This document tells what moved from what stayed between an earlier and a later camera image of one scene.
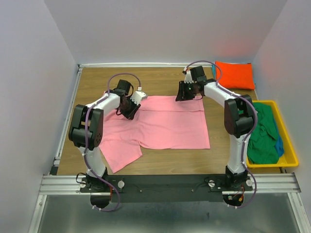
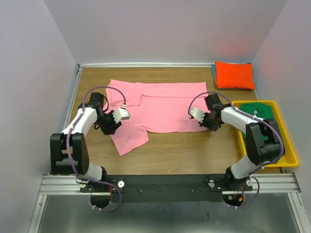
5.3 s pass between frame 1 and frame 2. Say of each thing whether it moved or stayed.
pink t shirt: moved
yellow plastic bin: stayed
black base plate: stayed
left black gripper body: moved
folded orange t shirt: stayed
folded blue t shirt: stayed
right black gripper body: moved
